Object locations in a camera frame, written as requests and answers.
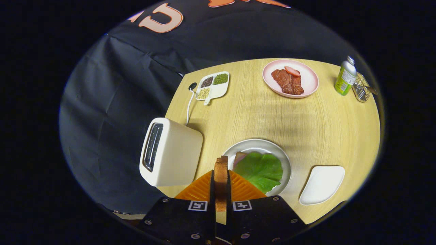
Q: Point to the toasted bread slice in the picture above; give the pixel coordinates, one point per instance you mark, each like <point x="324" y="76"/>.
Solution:
<point x="221" y="180"/>

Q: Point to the green label bottle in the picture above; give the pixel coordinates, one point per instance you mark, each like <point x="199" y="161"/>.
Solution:
<point x="344" y="80"/>

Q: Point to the brown meat slices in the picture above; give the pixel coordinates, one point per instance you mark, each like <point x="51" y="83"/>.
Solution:
<point x="287" y="83"/>

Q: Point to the round pink ham slice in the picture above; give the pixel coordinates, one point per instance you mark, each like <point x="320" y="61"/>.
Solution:
<point x="238" y="157"/>

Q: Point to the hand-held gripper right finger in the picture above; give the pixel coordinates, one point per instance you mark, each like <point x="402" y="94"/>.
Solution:
<point x="262" y="221"/>

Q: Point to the white divided dish with beans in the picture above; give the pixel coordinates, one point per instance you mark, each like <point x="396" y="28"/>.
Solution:
<point x="218" y="89"/>

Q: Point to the red sausage slice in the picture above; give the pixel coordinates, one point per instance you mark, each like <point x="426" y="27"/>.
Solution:
<point x="292" y="70"/>

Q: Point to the small white square dish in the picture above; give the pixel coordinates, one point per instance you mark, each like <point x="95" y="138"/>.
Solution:
<point x="322" y="185"/>

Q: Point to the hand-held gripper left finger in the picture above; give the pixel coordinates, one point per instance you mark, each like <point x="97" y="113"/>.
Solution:
<point x="184" y="221"/>

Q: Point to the pink plate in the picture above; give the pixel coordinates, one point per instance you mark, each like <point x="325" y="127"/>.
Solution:
<point x="310" y="80"/>

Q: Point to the round white plate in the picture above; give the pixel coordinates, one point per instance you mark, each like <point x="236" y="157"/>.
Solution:
<point x="259" y="144"/>

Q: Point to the green lettuce leaf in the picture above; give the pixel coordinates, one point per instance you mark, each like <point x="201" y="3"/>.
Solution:
<point x="260" y="170"/>

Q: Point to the white toaster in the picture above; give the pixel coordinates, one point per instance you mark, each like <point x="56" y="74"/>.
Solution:
<point x="177" y="153"/>

